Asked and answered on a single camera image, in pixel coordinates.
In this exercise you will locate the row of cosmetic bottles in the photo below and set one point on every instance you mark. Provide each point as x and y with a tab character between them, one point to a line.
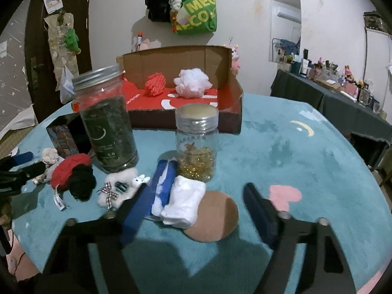
330	73

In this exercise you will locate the black knitted scrunchie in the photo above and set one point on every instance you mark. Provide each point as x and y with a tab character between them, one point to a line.
81	183

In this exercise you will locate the cardboard box with red lining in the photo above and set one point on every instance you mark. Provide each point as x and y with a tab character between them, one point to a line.
183	58

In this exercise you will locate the red knitted scrunchie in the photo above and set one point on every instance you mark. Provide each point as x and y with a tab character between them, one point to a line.
66	168

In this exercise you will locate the blue and white cloth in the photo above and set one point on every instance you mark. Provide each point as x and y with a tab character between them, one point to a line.
164	183

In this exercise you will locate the brown round pad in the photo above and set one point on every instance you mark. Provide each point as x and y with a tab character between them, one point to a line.
214	220

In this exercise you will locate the dark cloth covered table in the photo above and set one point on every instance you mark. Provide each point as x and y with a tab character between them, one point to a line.
337	107

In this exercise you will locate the green tea jar metal lid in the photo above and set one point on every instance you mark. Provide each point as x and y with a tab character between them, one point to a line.
107	128

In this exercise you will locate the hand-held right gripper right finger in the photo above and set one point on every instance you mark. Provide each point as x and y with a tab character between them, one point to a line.
260	214

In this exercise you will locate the translucent white pouch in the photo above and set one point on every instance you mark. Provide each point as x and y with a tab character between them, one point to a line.
49	174

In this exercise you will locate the wall mirror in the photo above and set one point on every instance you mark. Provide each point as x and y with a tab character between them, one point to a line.
284	15

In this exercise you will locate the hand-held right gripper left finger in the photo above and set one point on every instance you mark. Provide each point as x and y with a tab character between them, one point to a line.
136	211

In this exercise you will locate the pink plush toy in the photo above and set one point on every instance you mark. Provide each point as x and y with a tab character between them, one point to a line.
235	62

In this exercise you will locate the clear plastic bag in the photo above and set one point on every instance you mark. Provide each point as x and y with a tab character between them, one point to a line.
66	87

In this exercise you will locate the pale pink plush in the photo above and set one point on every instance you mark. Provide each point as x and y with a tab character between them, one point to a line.
150	44

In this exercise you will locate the red crochet pouch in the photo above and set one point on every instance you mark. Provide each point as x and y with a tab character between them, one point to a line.
154	84

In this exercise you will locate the brown door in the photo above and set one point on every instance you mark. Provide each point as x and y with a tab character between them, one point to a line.
39	52

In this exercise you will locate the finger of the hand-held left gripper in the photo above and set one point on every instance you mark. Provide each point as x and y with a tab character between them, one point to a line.
23	157
30	170

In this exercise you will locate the crumpled paper bag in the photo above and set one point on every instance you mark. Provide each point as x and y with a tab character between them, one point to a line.
56	49

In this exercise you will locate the white mesh bath pouf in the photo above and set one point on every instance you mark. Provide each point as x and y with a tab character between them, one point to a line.
191	82

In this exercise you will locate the small jar of gold capsules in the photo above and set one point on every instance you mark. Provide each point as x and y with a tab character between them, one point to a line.
196	141

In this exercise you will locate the white plush bag charm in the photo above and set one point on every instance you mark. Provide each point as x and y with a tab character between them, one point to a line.
175	3

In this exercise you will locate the door photo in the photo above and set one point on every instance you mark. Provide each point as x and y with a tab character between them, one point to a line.
52	1

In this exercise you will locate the black flat box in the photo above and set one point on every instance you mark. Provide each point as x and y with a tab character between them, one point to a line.
76	128

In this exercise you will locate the green tote bag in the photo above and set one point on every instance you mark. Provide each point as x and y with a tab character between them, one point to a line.
196	12

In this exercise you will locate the colourful printed card box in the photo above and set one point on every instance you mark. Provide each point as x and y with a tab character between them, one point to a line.
62	142

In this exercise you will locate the black bag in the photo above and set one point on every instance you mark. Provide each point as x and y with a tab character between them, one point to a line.
156	4

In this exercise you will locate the white fluffy bunny plush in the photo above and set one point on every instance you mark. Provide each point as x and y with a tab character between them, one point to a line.
119	180

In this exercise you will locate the green plush toy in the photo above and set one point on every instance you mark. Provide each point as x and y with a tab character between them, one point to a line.
72	39

